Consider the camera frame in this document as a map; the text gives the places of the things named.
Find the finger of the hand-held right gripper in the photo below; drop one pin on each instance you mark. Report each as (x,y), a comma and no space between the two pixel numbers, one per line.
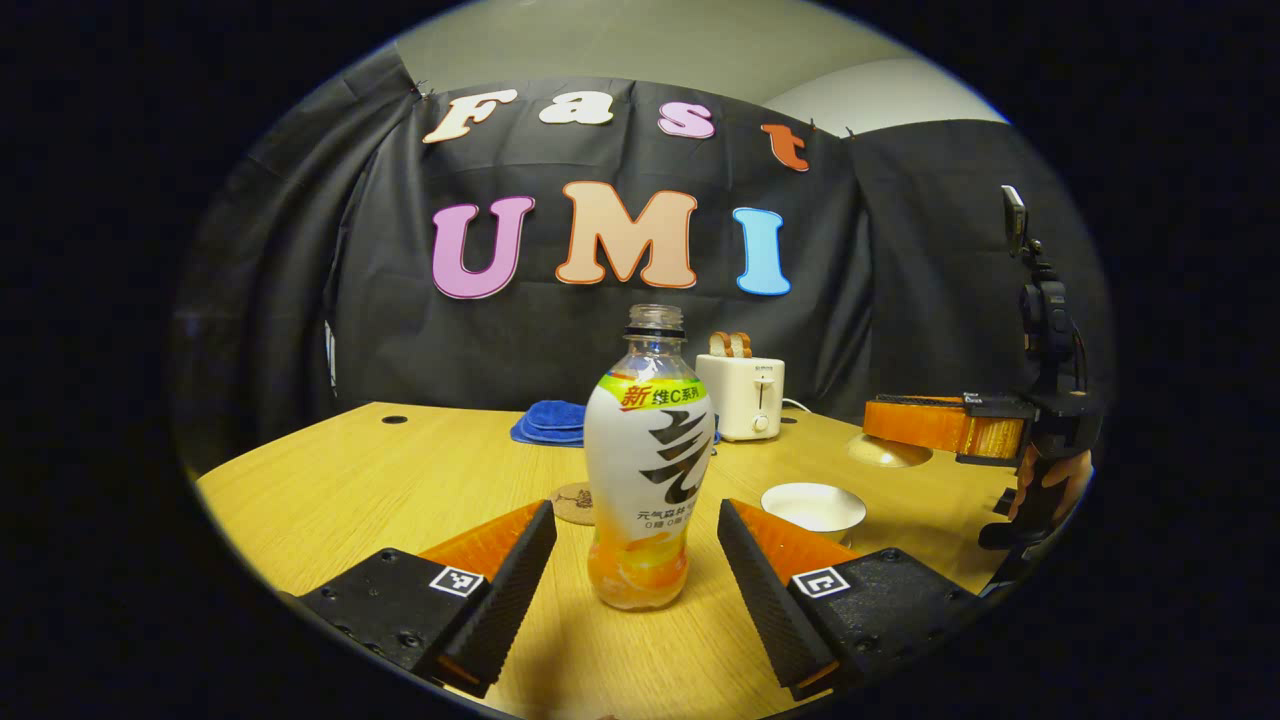
(920,425)

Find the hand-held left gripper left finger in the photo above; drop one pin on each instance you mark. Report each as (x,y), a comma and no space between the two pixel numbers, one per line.
(510,600)

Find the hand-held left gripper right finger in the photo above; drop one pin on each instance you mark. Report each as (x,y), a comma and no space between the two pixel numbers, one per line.
(760,600)

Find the white teacup lid with knob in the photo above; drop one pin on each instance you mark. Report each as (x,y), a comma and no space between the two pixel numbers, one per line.
(888,452)

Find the white teacup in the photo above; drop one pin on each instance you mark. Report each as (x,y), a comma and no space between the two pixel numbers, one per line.
(812,505)

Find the round wooden coaster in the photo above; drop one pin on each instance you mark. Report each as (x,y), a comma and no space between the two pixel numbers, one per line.
(572,503)

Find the clear water bottle white label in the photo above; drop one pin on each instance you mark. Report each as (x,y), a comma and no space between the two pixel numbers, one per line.
(645,470)

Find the white toaster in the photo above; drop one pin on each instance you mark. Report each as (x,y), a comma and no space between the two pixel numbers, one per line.
(745,395)

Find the blue towel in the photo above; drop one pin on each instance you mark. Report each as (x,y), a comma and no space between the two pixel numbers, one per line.
(550,422)

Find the toast slice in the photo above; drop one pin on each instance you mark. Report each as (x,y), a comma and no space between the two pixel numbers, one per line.
(741,345)
(719,345)

